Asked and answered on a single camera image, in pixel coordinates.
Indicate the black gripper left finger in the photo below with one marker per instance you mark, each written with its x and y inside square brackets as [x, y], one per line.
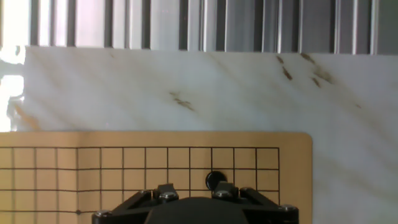
[133, 207]

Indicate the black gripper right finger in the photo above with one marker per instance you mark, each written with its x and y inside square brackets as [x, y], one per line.
[264, 211]

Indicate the black go stone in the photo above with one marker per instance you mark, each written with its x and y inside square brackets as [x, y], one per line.
[214, 179]

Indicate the tan go board mat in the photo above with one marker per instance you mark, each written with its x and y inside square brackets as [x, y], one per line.
[124, 161]

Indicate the white marble pattern sheet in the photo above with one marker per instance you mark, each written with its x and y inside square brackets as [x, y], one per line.
[186, 93]

